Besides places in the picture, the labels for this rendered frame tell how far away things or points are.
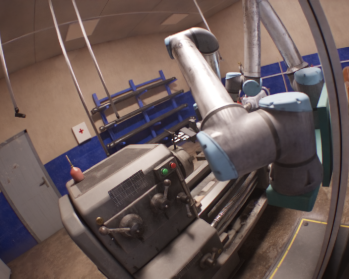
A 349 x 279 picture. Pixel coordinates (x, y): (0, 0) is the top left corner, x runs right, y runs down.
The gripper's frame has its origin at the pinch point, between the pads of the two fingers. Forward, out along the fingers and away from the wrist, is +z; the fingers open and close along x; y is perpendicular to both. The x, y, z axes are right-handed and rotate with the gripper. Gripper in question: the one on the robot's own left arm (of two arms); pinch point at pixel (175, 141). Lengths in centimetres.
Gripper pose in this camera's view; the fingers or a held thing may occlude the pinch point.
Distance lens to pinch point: 121.3
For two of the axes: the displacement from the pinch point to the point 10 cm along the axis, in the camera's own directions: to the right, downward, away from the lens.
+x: -5.8, -3.7, 7.3
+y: 1.6, 8.2, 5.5
